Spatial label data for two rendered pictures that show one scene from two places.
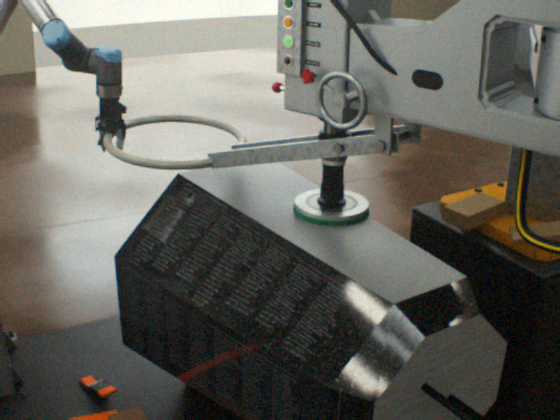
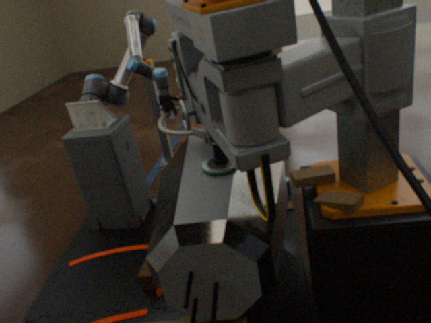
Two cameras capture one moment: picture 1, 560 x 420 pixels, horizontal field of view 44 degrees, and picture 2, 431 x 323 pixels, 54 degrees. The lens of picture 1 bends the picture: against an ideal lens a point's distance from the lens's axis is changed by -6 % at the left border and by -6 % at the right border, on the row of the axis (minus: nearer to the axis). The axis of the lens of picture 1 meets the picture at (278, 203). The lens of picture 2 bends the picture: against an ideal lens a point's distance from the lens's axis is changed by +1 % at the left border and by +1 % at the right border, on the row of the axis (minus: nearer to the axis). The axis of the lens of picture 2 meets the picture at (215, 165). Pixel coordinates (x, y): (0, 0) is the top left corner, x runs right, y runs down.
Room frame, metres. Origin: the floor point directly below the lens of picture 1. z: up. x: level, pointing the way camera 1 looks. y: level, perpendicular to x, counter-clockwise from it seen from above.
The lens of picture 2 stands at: (0.39, -1.47, 1.87)
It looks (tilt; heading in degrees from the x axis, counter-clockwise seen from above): 26 degrees down; 41
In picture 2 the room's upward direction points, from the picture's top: 11 degrees counter-clockwise
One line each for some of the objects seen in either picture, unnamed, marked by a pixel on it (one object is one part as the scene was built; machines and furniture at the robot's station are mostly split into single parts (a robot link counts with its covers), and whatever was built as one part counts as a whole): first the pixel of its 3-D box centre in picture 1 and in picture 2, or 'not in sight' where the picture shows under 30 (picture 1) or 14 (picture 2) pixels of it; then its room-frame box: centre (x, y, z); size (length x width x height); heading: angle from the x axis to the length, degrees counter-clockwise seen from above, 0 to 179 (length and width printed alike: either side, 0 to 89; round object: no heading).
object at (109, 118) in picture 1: (108, 113); (166, 102); (2.34, 0.58, 1.02); 0.09 x 0.08 x 0.12; 172
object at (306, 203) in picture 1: (331, 203); (221, 162); (1.94, -0.15, 0.87); 0.21 x 0.21 x 0.01
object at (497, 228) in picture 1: (534, 213); (368, 182); (2.15, -0.86, 0.76); 0.49 x 0.49 x 0.05; 32
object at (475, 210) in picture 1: (474, 211); (312, 175); (2.06, -0.61, 0.81); 0.20 x 0.10 x 0.05; 130
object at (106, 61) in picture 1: (108, 65); (161, 78); (2.35, 0.58, 1.19); 0.10 x 0.09 x 0.12; 66
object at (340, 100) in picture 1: (349, 98); (192, 113); (1.77, -0.17, 1.22); 0.15 x 0.10 x 0.15; 52
